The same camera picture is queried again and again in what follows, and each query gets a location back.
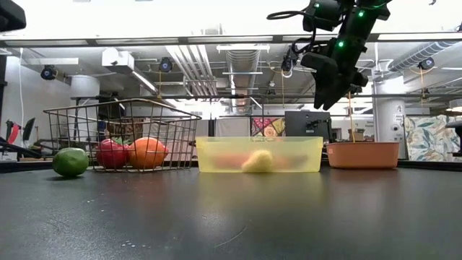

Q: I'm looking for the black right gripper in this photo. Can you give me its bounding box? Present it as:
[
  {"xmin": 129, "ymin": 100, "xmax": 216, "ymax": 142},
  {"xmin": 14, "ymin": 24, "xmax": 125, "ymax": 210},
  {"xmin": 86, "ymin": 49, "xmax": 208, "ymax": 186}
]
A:
[{"xmin": 313, "ymin": 35, "xmax": 370, "ymax": 111}]

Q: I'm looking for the large red chili pepper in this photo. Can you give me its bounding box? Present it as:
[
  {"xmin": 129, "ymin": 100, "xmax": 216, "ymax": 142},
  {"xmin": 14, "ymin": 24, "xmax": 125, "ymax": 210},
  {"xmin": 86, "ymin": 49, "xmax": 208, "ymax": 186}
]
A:
[{"xmin": 272, "ymin": 154, "xmax": 310, "ymax": 170}]

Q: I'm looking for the yellow pear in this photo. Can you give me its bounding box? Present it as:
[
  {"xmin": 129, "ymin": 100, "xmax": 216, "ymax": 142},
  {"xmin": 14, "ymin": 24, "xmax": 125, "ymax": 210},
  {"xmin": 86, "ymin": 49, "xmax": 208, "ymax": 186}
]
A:
[{"xmin": 240, "ymin": 149, "xmax": 274, "ymax": 173}]

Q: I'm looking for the large orange fruit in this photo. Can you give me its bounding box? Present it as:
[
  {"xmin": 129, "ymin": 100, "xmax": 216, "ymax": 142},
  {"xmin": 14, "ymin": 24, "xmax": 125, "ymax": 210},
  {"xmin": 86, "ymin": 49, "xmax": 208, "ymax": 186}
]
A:
[{"xmin": 128, "ymin": 136, "xmax": 166, "ymax": 170}]

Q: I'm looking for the red fruit with green leaves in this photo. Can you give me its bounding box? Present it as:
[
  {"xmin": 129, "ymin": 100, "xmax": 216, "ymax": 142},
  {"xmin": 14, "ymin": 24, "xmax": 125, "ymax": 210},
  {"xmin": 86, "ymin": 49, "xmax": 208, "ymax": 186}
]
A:
[{"xmin": 95, "ymin": 139, "xmax": 130, "ymax": 170}]

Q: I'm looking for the green lime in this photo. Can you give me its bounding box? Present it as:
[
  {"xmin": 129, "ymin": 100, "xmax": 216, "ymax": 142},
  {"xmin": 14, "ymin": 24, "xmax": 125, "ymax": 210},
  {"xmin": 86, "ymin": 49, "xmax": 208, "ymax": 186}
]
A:
[{"xmin": 52, "ymin": 147, "xmax": 90, "ymax": 178}]

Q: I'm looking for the black computer monitor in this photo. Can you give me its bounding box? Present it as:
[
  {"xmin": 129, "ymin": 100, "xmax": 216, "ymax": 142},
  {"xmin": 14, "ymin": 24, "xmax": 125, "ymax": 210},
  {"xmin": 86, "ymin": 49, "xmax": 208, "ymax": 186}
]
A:
[{"xmin": 284, "ymin": 110, "xmax": 333, "ymax": 142}]

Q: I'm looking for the cardboard box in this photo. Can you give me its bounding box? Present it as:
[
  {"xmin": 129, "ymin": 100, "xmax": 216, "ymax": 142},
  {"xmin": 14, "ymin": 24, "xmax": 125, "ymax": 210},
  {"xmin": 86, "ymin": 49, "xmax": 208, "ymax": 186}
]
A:
[{"xmin": 348, "ymin": 128, "xmax": 375, "ymax": 142}]

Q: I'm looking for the white pillar with signs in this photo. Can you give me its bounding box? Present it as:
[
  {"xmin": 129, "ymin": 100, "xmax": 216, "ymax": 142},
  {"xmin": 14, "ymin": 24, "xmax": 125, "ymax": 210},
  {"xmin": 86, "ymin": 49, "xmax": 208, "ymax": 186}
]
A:
[{"xmin": 372, "ymin": 77, "xmax": 407, "ymax": 160}]

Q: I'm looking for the colourful patterned tapestry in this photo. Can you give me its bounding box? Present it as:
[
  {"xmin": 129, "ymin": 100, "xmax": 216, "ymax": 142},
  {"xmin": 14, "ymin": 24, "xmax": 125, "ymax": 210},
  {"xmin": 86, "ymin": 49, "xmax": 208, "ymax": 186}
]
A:
[{"xmin": 251, "ymin": 117, "xmax": 286, "ymax": 137}]

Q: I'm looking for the orange plastic bowl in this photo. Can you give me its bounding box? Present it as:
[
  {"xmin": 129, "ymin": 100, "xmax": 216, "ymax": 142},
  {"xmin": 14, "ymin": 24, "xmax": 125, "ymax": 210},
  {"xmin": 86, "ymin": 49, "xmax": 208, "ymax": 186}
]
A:
[{"xmin": 326, "ymin": 141, "xmax": 401, "ymax": 170}]

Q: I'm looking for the floral mural panel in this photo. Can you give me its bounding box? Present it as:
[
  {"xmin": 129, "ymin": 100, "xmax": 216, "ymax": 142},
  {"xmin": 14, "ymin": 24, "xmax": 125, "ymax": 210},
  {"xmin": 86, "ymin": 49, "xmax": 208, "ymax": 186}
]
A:
[{"xmin": 404, "ymin": 115, "xmax": 462, "ymax": 163}]

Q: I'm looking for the translucent yellow plastic bin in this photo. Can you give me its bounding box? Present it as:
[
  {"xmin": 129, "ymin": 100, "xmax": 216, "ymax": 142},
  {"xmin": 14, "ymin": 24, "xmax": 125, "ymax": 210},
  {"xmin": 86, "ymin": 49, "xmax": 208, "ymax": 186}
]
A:
[{"xmin": 195, "ymin": 136, "xmax": 324, "ymax": 173}]

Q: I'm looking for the white ceiling unit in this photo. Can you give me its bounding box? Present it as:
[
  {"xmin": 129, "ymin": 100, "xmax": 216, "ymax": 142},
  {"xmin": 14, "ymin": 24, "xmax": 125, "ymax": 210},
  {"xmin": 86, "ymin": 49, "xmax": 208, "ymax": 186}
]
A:
[{"xmin": 102, "ymin": 48, "xmax": 135, "ymax": 75}]

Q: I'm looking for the plain white pillar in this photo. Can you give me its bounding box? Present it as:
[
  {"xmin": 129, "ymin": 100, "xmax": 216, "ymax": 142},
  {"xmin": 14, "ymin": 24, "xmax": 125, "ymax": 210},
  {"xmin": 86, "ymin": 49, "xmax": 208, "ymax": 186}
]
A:
[{"xmin": 70, "ymin": 74, "xmax": 101, "ymax": 120}]

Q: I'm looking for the black tilted screen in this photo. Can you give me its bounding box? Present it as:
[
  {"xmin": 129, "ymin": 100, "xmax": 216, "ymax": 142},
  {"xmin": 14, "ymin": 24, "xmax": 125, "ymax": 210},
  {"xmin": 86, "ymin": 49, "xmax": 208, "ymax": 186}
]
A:
[{"xmin": 22, "ymin": 117, "xmax": 36, "ymax": 142}]

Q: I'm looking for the black and red machine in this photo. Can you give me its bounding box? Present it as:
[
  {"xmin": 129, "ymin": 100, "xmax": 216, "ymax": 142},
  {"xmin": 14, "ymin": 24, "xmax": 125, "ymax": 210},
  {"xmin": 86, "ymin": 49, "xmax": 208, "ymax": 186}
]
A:
[{"xmin": 0, "ymin": 118, "xmax": 40, "ymax": 163}]

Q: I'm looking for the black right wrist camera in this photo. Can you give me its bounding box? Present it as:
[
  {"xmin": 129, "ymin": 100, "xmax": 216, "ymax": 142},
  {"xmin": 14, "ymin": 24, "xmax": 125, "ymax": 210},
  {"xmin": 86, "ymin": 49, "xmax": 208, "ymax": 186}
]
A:
[{"xmin": 300, "ymin": 51, "xmax": 339, "ymax": 79}]

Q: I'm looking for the silver ceiling duct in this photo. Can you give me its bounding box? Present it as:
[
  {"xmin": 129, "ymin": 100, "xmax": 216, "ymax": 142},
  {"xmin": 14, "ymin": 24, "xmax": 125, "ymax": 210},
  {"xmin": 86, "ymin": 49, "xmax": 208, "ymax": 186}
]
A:
[{"xmin": 225, "ymin": 48, "xmax": 261, "ymax": 113}]

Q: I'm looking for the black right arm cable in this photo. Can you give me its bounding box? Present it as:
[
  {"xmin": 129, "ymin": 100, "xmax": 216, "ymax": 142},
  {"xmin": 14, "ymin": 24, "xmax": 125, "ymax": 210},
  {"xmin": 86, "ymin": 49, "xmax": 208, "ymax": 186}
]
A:
[{"xmin": 266, "ymin": 9, "xmax": 318, "ymax": 55}]

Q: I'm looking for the corrugated silver duct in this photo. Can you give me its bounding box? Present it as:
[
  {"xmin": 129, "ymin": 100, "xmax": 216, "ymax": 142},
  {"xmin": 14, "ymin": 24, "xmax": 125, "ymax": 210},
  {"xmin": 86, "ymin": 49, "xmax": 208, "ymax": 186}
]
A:
[{"xmin": 388, "ymin": 40, "xmax": 460, "ymax": 72}]

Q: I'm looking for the black round cable reel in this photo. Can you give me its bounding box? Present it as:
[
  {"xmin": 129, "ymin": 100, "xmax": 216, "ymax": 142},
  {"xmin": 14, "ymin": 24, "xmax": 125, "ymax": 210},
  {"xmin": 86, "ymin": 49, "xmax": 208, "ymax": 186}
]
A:
[
  {"xmin": 40, "ymin": 64, "xmax": 58, "ymax": 81},
  {"xmin": 418, "ymin": 56, "xmax": 436, "ymax": 71},
  {"xmin": 158, "ymin": 56, "xmax": 174, "ymax": 73}
]

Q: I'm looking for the aluminium overhead frame beam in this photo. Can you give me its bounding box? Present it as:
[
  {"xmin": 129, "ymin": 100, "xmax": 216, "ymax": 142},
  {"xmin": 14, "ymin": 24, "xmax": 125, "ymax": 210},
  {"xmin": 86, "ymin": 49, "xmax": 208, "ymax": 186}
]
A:
[{"xmin": 0, "ymin": 33, "xmax": 462, "ymax": 48}]

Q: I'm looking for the black horizontal frame bar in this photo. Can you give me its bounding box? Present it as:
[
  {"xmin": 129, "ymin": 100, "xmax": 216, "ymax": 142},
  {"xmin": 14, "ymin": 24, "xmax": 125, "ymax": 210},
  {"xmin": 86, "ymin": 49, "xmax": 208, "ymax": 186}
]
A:
[{"xmin": 70, "ymin": 92, "xmax": 462, "ymax": 101}]

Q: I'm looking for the metal wire basket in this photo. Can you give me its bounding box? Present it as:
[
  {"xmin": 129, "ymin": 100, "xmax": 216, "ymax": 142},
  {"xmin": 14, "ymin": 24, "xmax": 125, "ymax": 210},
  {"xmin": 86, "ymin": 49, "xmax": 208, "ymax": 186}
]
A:
[{"xmin": 43, "ymin": 98, "xmax": 202, "ymax": 171}]

